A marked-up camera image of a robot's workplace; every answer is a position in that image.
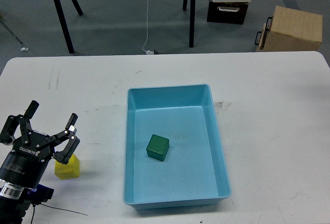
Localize black storage box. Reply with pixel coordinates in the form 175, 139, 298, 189
207, 0, 249, 25

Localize yellow wooden block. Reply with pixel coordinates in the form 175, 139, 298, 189
54, 154, 80, 180

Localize thin black wire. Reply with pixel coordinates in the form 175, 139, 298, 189
30, 202, 89, 224

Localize grey tripod leg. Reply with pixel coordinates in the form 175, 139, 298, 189
0, 20, 23, 44

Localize green wooden block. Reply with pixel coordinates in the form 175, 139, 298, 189
146, 134, 170, 162

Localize light wooden box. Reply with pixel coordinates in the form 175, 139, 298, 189
255, 6, 323, 52

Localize black right table legs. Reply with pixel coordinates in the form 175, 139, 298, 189
182, 0, 196, 48

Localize black table legs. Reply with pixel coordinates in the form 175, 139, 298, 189
182, 0, 196, 48
53, 0, 83, 54

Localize white hanging cable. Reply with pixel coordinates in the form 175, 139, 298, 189
136, 0, 152, 52

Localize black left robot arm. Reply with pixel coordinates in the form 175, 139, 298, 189
1, 100, 80, 223

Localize black left table legs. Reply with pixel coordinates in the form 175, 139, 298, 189
53, 0, 83, 54

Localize blue plastic tray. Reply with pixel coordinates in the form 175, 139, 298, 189
123, 84, 232, 209

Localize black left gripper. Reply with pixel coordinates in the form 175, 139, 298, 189
1, 100, 80, 188

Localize white plug adapter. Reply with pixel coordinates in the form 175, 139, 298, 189
145, 50, 160, 55

